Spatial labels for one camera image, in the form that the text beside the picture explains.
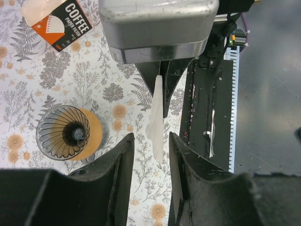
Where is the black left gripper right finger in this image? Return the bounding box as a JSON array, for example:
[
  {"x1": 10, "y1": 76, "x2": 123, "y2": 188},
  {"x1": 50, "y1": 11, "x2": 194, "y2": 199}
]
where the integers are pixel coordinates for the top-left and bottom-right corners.
[{"x1": 168, "y1": 133, "x2": 301, "y2": 226}]

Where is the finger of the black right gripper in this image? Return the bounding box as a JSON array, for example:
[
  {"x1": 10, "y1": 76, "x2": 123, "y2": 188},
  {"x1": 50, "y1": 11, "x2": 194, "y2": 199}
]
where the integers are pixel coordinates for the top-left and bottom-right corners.
[
  {"x1": 135, "y1": 61, "x2": 161, "y2": 94},
  {"x1": 160, "y1": 57, "x2": 195, "y2": 118}
]

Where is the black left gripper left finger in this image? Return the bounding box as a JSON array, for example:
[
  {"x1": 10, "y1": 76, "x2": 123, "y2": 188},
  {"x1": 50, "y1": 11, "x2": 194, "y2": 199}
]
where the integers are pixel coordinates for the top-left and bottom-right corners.
[{"x1": 0, "y1": 133, "x2": 135, "y2": 226}]

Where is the white paper coffee filter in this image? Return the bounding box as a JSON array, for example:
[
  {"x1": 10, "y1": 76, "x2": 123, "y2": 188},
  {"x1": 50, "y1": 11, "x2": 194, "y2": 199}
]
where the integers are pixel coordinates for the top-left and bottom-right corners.
[{"x1": 145, "y1": 75, "x2": 164, "y2": 163}]

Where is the clear ribbed glass dripper cone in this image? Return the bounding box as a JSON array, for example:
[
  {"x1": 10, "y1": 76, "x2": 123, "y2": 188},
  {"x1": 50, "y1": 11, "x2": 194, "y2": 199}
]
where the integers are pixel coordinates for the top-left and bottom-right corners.
[{"x1": 36, "y1": 105, "x2": 90, "y2": 161}]

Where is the orange black coffee filter box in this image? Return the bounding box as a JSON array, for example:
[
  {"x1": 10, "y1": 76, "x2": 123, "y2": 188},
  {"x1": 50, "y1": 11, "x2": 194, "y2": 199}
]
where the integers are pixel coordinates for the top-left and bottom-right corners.
[{"x1": 20, "y1": 0, "x2": 92, "y2": 52}]

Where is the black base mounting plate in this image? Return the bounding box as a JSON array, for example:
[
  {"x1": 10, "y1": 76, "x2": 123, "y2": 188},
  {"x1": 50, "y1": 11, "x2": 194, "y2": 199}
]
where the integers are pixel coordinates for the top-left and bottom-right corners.
[{"x1": 179, "y1": 60, "x2": 233, "y2": 170}]

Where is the floral patterned table mat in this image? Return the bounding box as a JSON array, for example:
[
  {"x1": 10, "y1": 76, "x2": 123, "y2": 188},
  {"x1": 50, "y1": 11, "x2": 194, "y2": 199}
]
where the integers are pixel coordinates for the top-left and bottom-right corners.
[{"x1": 0, "y1": 0, "x2": 186, "y2": 226}]

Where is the white slotted cable duct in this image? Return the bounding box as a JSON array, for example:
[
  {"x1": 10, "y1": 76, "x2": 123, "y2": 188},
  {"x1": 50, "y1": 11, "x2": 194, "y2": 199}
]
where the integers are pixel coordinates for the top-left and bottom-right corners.
[{"x1": 225, "y1": 46, "x2": 240, "y2": 173}]

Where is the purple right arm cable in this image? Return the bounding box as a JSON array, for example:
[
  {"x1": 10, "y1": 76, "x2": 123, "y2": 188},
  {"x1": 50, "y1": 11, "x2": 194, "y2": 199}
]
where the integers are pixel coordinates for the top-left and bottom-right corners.
[{"x1": 241, "y1": 11, "x2": 251, "y2": 49}]

